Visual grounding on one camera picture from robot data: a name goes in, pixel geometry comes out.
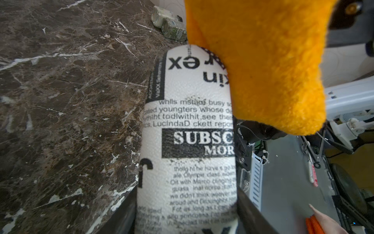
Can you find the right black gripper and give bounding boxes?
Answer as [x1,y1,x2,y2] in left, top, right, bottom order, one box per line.
[327,0,374,47]

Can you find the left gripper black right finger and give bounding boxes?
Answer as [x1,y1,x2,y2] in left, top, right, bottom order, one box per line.
[237,187,278,234]

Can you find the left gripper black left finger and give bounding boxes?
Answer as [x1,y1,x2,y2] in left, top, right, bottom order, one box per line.
[97,187,137,234]

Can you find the orange cleaning cloth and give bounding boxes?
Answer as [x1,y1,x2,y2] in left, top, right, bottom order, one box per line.
[185,1,336,135]

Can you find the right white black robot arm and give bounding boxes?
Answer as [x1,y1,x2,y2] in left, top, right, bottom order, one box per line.
[325,1,374,120]

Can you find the green clear box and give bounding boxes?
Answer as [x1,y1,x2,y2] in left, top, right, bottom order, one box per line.
[151,6,188,42]

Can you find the orange handled tool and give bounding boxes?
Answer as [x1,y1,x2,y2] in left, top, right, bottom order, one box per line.
[305,215,325,234]

